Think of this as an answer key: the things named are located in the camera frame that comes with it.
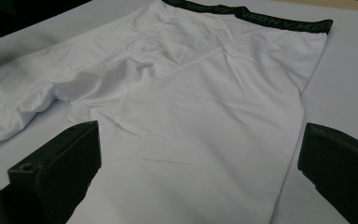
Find white table cover sheet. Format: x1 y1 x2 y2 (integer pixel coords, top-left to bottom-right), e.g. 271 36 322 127
0 0 358 224

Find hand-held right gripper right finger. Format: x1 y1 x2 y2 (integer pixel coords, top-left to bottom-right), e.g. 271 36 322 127
296 122 358 224

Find wooden table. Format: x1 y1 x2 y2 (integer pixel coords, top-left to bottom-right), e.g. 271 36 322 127
273 0 358 13

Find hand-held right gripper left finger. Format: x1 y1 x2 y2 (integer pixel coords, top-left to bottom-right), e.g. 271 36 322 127
0 120 103 224

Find white pants with black waistband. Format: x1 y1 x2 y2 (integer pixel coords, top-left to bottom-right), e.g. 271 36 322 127
0 0 334 224

